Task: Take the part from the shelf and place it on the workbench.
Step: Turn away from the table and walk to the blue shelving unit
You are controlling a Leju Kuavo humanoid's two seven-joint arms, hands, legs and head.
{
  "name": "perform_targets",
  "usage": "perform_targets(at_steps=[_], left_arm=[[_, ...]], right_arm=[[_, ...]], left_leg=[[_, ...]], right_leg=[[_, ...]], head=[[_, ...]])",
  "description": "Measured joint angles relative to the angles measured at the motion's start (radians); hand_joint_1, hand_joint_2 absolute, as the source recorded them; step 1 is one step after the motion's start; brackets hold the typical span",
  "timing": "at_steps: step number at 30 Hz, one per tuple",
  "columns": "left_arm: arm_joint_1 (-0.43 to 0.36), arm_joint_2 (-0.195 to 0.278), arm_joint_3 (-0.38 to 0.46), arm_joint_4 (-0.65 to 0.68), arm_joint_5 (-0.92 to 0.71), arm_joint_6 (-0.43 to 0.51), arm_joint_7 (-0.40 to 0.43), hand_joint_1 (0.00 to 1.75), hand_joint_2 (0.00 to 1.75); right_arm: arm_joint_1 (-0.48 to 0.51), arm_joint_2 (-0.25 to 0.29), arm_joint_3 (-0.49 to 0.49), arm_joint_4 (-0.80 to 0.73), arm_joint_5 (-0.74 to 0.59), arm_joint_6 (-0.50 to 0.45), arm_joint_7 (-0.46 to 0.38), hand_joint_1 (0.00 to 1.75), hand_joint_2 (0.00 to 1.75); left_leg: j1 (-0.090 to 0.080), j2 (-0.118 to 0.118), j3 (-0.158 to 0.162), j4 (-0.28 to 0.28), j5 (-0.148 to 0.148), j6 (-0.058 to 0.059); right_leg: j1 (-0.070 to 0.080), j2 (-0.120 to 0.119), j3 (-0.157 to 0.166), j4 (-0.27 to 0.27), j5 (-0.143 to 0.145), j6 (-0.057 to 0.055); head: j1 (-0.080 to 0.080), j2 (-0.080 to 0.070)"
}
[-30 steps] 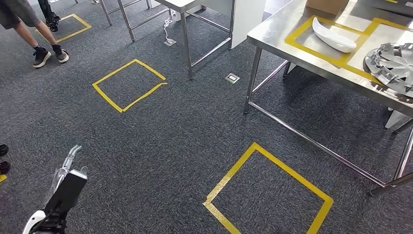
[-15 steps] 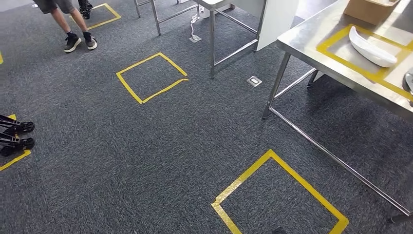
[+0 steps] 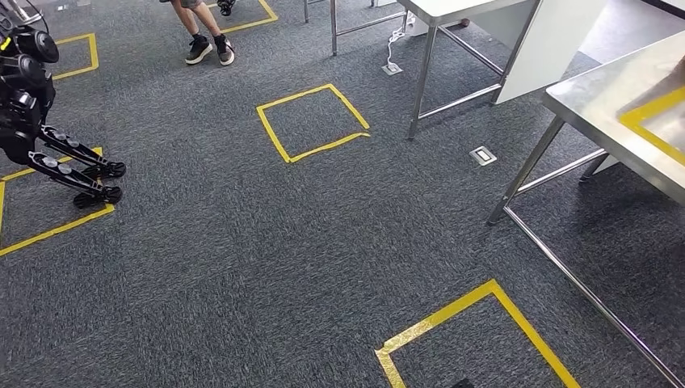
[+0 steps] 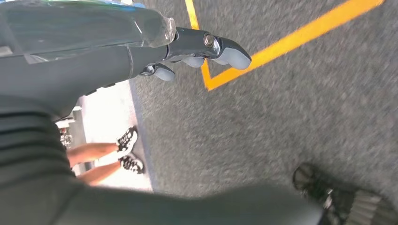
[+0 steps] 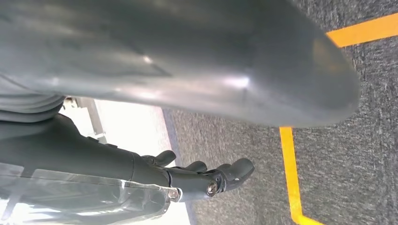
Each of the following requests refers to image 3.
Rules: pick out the stainless steel workbench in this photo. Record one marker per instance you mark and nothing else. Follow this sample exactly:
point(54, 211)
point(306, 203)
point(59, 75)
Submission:
point(588, 102)

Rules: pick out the yellow floor tape square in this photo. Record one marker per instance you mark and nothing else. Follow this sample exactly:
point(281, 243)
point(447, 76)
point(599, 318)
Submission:
point(93, 53)
point(53, 230)
point(273, 134)
point(439, 316)
point(251, 23)

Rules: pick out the grey floor socket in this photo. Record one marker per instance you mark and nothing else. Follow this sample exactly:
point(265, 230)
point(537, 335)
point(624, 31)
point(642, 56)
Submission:
point(482, 156)
point(392, 69)

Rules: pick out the stainless steel table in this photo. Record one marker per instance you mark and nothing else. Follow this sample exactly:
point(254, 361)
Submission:
point(423, 80)
point(333, 27)

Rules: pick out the person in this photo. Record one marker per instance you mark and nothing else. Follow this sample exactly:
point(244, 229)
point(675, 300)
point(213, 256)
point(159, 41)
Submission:
point(200, 48)

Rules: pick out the black humanoid robot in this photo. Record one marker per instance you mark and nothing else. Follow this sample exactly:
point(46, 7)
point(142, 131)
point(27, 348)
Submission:
point(21, 107)

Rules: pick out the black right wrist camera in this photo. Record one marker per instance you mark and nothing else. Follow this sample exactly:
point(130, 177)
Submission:
point(463, 384)

